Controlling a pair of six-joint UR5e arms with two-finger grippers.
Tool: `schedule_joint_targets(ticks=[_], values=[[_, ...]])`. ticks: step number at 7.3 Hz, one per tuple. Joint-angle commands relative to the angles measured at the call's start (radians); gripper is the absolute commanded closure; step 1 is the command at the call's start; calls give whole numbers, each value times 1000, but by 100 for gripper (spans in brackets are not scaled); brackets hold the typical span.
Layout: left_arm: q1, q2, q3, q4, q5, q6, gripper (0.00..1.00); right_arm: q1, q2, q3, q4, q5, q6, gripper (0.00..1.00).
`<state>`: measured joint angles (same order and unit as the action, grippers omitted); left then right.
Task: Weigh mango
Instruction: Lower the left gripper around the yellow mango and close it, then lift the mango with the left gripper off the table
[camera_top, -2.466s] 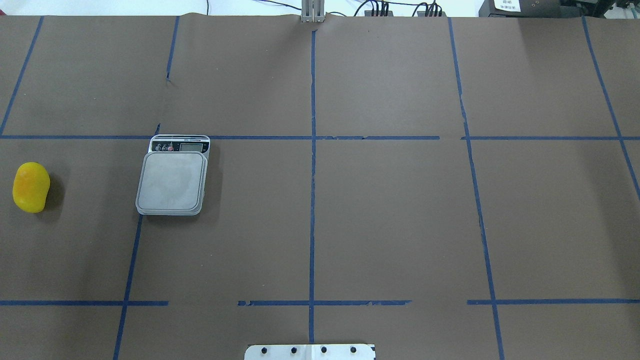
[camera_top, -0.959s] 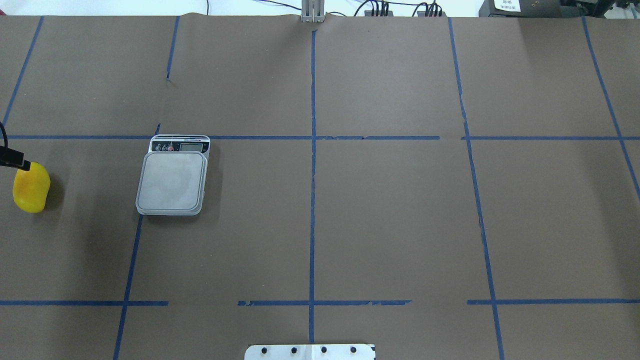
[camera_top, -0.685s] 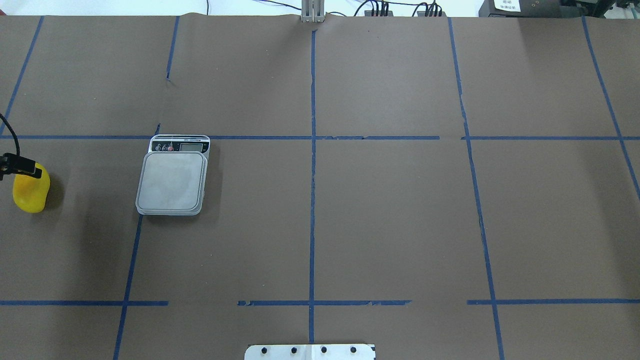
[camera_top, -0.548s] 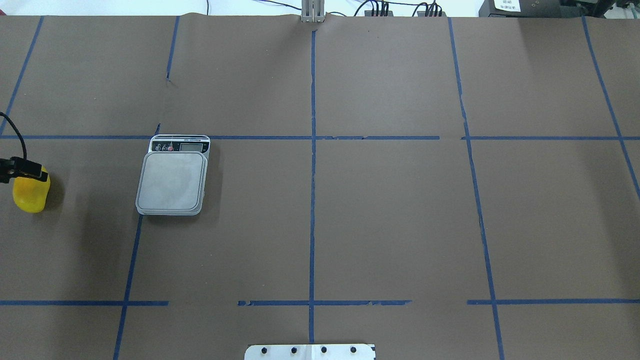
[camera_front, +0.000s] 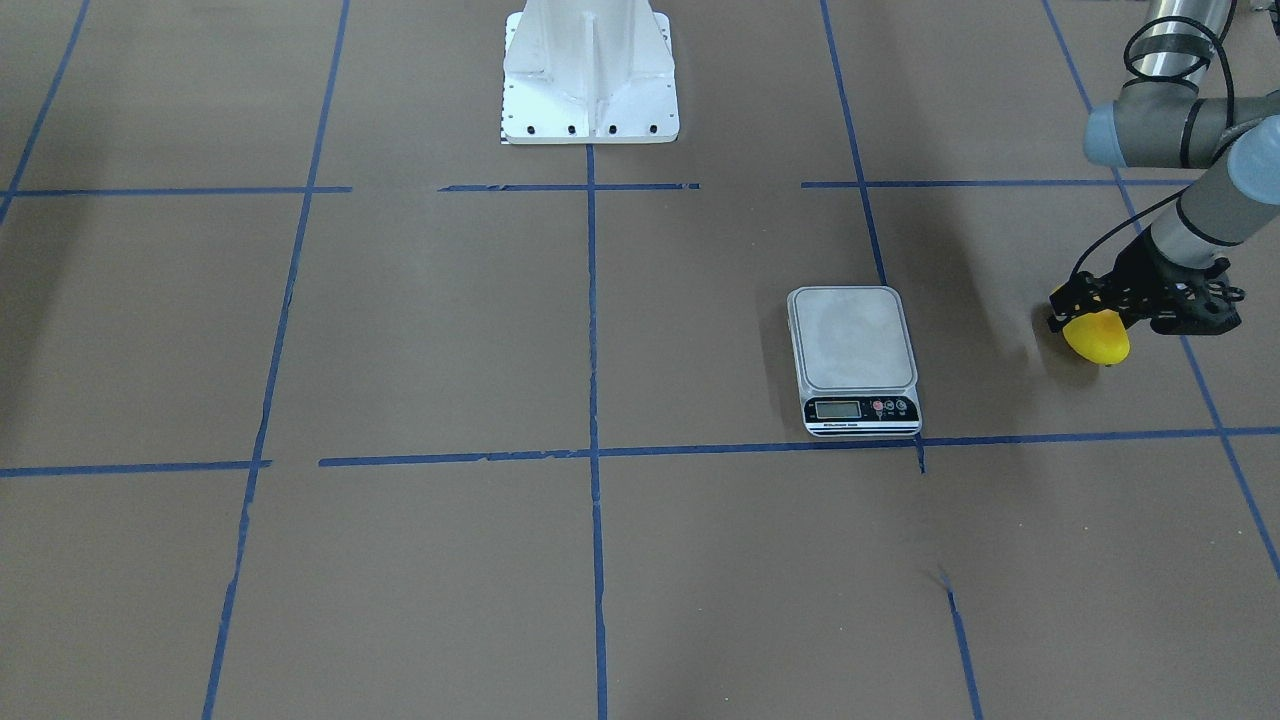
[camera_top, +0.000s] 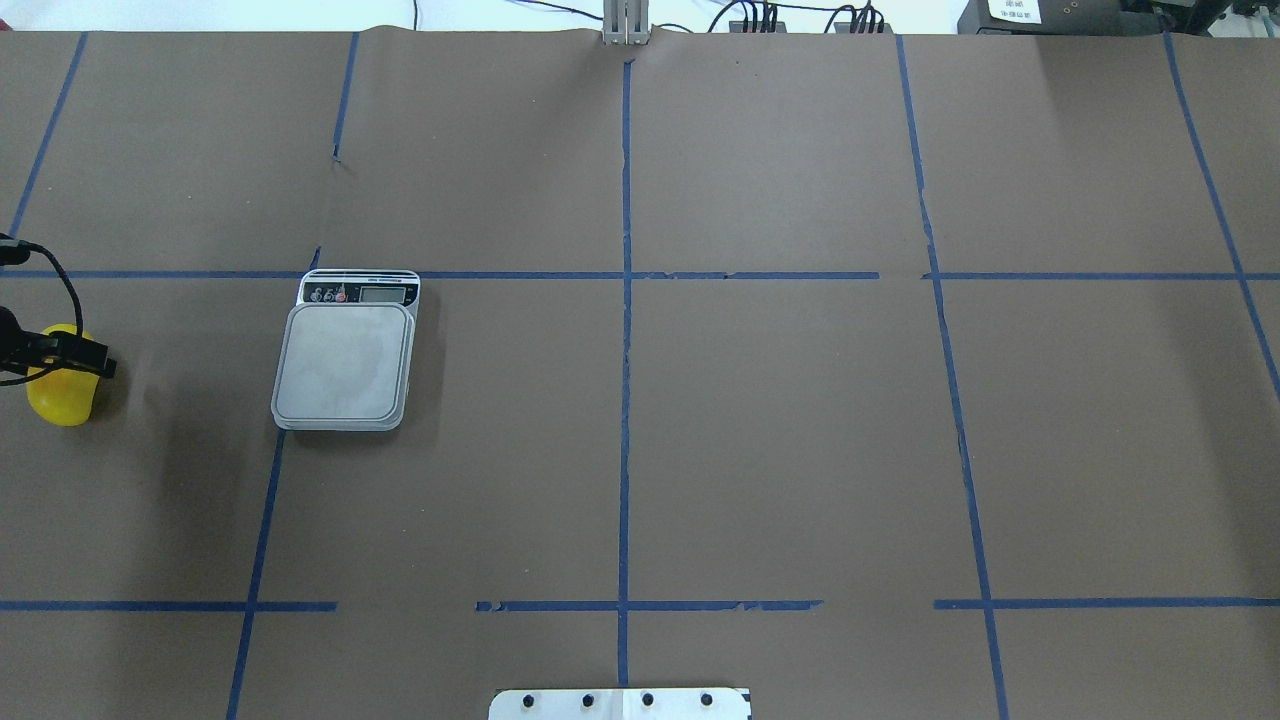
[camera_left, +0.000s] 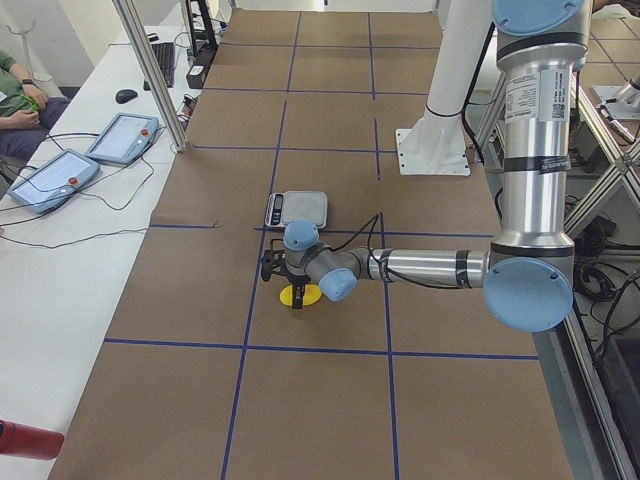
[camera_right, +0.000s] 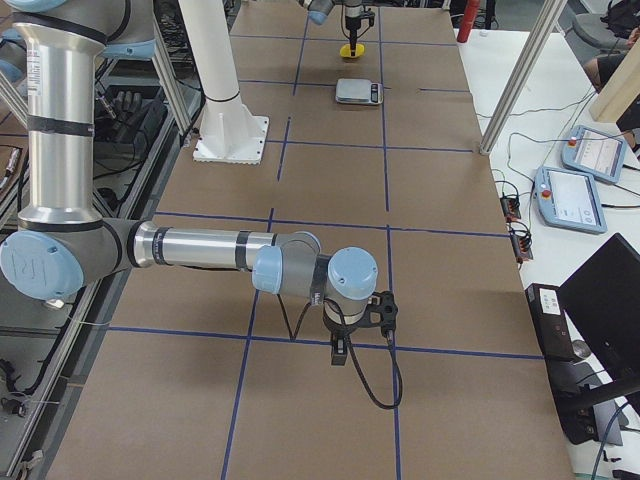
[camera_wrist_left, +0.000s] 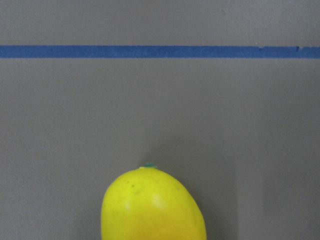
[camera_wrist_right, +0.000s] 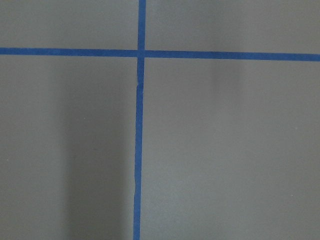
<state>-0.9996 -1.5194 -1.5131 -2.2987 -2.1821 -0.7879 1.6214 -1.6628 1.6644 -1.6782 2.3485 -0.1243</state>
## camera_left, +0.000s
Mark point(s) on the black computer mouse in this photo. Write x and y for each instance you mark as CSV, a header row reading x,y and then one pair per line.
x,y
124,96

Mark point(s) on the black box on table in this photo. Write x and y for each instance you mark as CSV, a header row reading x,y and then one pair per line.
x,y
196,77

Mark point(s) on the aluminium frame rail right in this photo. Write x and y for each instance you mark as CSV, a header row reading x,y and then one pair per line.
x,y
593,393

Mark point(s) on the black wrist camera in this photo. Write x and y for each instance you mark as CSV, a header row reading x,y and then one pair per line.
x,y
272,262

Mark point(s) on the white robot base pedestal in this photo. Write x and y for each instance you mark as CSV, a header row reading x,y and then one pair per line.
x,y
435,145

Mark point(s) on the aluminium frame post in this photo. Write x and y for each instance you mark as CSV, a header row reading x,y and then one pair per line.
x,y
142,48

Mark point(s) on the digital kitchen scale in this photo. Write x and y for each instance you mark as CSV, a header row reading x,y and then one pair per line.
x,y
284,208

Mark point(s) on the seated person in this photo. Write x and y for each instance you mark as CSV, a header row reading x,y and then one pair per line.
x,y
28,114

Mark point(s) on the blue teach pendant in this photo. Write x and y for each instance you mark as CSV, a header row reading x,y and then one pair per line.
x,y
55,182
124,139

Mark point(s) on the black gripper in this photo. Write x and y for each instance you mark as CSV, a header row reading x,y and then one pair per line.
x,y
296,280

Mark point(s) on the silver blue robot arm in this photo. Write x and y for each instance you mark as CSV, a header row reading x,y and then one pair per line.
x,y
526,275

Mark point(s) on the yellow mango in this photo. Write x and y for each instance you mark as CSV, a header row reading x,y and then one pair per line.
x,y
312,295

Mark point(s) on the far blue teach pendant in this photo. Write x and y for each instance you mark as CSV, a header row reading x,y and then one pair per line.
x,y
124,139

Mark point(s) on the red cylinder object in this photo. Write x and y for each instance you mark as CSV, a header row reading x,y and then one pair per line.
x,y
25,441

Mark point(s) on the near blue teach pendant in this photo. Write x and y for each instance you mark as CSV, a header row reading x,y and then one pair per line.
x,y
55,182

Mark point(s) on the black keyboard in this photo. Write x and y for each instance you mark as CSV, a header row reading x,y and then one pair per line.
x,y
165,55

